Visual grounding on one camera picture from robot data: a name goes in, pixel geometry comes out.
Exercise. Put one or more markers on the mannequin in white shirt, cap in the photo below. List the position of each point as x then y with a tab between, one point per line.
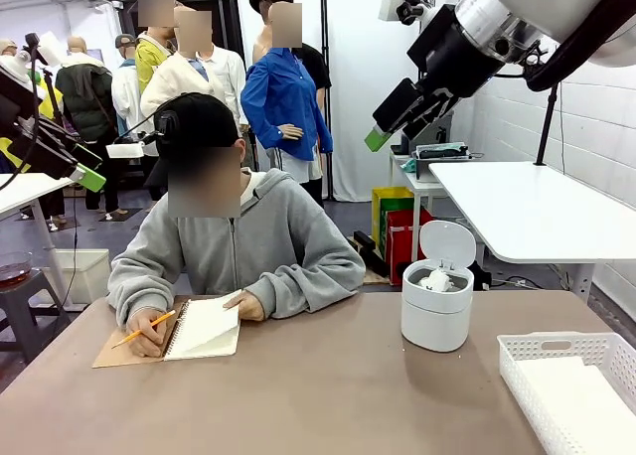
126	102

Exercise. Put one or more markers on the black baseball cap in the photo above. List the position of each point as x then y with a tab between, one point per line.
199	122

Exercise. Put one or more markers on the black floor stand base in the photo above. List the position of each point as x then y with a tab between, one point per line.
370	254

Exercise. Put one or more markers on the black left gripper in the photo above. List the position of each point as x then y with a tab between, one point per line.
15	112

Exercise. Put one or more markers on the white perforated plastic basket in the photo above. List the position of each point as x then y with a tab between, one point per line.
522	370

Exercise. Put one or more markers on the mannequin in blue shirt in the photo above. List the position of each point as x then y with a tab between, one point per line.
283	97

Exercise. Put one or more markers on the white table with slanted leg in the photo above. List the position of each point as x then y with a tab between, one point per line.
25	189

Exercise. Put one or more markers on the person's right forearm gray sleeve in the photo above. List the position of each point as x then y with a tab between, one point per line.
134	286

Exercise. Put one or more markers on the teal cloth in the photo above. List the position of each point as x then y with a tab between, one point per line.
408	165

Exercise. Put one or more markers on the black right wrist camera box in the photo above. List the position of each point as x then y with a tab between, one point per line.
431	35

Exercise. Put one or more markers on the red glass bowl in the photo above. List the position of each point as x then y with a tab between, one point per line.
14	268

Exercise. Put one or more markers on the white storage bin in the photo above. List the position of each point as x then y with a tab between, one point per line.
87	276

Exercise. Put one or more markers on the gray stool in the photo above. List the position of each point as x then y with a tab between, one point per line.
30	296

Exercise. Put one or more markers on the spiral notebook with brown cover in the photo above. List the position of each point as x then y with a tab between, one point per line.
208	331

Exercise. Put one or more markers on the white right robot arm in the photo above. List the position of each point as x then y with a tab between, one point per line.
556	8

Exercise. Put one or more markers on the white right camera mount, knob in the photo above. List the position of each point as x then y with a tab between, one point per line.
390	9

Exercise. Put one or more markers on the white lidded trash can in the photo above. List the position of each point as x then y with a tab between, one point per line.
436	316

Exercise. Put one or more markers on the person in gray hoodie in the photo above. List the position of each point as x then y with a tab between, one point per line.
278	226

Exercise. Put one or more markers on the black backdrop pole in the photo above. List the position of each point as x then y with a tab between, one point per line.
325	28

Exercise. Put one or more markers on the mannequin in yellow jacket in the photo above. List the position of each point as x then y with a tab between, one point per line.
146	57

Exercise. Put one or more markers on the person's left forearm gray sleeve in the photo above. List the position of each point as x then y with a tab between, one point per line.
313	291

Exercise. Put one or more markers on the white black head camera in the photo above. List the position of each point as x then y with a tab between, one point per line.
124	150

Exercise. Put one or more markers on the mannequin in black shirt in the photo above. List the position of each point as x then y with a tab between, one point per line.
318	62

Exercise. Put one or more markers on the red shopping bag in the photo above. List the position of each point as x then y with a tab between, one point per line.
405	246

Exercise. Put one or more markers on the white left camera mount, knob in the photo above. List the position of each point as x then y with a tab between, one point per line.
52	47

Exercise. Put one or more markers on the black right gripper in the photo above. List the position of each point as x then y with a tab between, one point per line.
462	70

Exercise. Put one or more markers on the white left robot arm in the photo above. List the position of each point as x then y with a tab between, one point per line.
15	65

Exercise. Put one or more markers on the flat white paper stack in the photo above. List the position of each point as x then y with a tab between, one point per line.
571	400

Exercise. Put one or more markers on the small white table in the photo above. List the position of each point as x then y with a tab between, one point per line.
415	184

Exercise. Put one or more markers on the large white side table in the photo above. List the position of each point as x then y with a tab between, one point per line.
522	211

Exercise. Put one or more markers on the person's right hand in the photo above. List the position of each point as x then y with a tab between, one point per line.
146	336

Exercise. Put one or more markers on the yellow pencil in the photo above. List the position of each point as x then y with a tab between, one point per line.
161	319

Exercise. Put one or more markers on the mannequin in dark green vest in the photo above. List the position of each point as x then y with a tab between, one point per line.
82	97

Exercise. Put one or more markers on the mannequin in cream jacket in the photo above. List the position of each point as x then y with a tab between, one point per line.
169	82

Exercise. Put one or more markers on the person's left hand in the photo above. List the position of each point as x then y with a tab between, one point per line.
248	306

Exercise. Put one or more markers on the white camera mount, knob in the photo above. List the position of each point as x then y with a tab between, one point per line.
390	9
52	47

